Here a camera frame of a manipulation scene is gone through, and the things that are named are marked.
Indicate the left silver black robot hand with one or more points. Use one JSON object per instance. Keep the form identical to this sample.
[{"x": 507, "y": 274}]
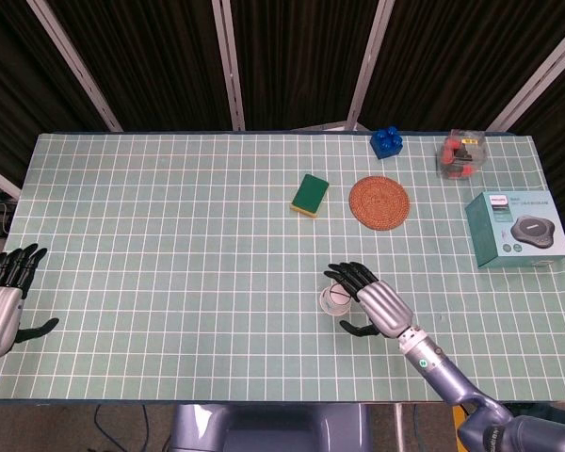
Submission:
[{"x": 0, "y": 306}]

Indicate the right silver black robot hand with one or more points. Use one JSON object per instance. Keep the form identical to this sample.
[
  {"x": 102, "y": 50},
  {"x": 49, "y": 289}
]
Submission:
[{"x": 383, "y": 306}]

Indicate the white paper cup floral print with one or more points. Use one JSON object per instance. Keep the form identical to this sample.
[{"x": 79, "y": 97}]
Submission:
[{"x": 332, "y": 302}]

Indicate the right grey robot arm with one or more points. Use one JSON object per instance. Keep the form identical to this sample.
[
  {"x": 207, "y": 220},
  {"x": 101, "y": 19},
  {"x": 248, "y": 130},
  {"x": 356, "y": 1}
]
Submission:
[{"x": 442, "y": 372}]

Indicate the round woven rattan coaster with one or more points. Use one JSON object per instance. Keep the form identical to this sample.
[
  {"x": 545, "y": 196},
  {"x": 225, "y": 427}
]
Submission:
[{"x": 379, "y": 202}]

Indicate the metal table leg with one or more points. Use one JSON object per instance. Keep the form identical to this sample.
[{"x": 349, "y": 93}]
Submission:
[{"x": 398, "y": 426}]

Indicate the green and yellow sponge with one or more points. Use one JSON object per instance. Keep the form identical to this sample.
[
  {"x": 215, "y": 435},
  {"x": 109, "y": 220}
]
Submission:
[{"x": 311, "y": 194}]

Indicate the teal speaker product box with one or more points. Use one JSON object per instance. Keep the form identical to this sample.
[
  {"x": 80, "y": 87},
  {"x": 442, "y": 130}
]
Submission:
[{"x": 513, "y": 230}]

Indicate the blue toy building block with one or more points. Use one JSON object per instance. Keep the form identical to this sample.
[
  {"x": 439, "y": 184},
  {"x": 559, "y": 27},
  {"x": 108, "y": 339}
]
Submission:
[{"x": 386, "y": 146}]

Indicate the grey robot torso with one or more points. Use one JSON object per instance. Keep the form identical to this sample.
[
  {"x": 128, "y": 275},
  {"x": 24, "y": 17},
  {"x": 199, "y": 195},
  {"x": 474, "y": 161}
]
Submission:
[{"x": 273, "y": 428}]

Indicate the clear box with red items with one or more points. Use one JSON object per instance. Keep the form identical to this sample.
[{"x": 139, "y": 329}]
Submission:
[{"x": 461, "y": 157}]

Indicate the green grid tablecloth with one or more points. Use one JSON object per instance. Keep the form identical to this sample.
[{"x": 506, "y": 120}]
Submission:
[{"x": 193, "y": 282}]

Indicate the dark pleated curtain panel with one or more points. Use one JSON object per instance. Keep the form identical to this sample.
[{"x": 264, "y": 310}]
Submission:
[
  {"x": 14, "y": 94},
  {"x": 301, "y": 61},
  {"x": 160, "y": 61},
  {"x": 560, "y": 155},
  {"x": 452, "y": 56}
]

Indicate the white partition frame post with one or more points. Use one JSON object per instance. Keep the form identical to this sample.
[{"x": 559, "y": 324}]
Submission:
[
  {"x": 230, "y": 66},
  {"x": 369, "y": 66},
  {"x": 75, "y": 66},
  {"x": 0, "y": 181},
  {"x": 537, "y": 61}
]

